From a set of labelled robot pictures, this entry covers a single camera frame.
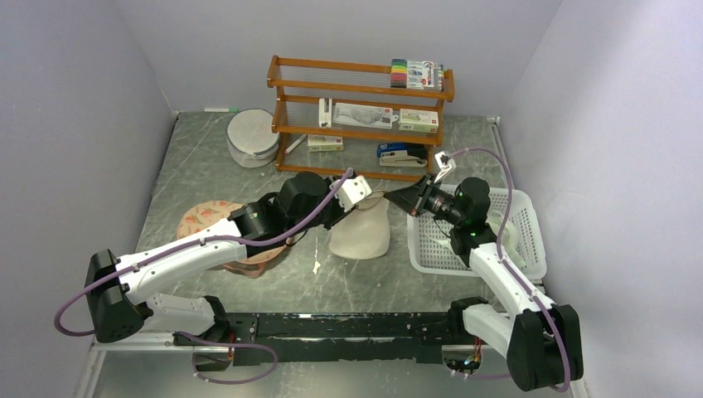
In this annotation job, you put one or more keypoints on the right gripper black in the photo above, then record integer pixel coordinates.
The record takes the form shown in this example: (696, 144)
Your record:
(418, 195)

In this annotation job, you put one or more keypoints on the beige mesh laundry bag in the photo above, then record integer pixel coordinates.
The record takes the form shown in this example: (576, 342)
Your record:
(365, 233)

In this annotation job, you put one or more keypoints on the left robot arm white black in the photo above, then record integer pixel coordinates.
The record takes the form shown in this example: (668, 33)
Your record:
(123, 292)

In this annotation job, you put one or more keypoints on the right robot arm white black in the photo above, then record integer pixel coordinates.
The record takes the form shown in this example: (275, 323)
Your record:
(539, 339)

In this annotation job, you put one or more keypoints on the white mesh laundry bag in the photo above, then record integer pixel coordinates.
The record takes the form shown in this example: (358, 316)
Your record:
(250, 139)

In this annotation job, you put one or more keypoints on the pink floral bra bag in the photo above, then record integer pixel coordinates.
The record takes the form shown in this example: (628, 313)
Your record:
(206, 214)

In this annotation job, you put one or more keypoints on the beige stapler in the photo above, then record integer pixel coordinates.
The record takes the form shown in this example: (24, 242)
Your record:
(395, 160)

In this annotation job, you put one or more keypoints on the white plastic basket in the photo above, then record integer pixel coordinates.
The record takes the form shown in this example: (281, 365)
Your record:
(431, 253)

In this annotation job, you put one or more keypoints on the blue stapler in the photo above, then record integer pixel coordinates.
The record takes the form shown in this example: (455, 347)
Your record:
(413, 149)

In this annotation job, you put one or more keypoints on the green white box upper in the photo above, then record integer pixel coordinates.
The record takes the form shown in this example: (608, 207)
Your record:
(419, 121)

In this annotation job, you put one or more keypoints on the green white box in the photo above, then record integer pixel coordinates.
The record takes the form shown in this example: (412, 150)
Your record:
(321, 143)
(419, 121)

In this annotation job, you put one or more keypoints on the orange wooden shelf rack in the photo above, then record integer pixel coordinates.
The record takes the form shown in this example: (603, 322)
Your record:
(299, 85)

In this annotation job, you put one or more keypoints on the clear packaged item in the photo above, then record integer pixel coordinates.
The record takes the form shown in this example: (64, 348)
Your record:
(365, 116)

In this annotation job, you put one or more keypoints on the green white box lower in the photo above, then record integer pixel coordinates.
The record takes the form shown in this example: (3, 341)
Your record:
(321, 143)

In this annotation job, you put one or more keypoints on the white pink marker pen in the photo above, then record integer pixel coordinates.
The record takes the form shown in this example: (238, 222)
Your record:
(294, 144)

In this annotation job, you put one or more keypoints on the marker pen set pack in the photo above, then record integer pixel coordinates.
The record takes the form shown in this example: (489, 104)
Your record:
(416, 75)

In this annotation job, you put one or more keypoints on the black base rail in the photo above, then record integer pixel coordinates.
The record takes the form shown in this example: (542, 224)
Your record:
(257, 338)

